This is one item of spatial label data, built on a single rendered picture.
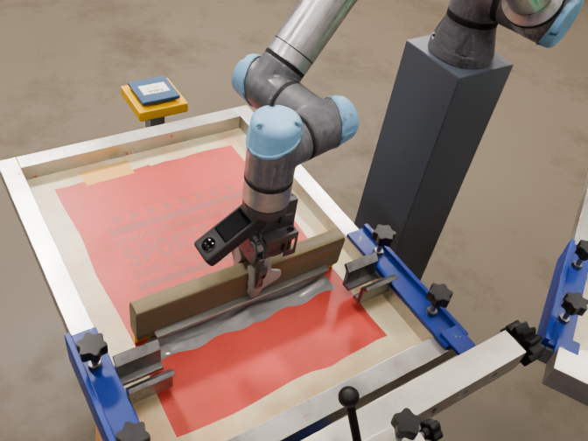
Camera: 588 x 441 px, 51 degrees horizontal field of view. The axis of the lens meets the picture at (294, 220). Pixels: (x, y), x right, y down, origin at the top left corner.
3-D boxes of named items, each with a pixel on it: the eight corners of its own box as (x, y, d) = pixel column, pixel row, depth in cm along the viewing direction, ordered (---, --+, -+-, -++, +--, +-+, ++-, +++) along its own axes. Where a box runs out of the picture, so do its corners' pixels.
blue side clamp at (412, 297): (340, 254, 126) (347, 230, 121) (360, 246, 128) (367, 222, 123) (436, 367, 109) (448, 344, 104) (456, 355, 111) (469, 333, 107)
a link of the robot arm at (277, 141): (319, 121, 85) (274, 141, 81) (308, 180, 93) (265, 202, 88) (282, 94, 89) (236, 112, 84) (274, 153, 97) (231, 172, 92)
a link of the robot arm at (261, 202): (259, 200, 88) (233, 166, 93) (256, 222, 92) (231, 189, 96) (302, 186, 92) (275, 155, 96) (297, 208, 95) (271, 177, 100)
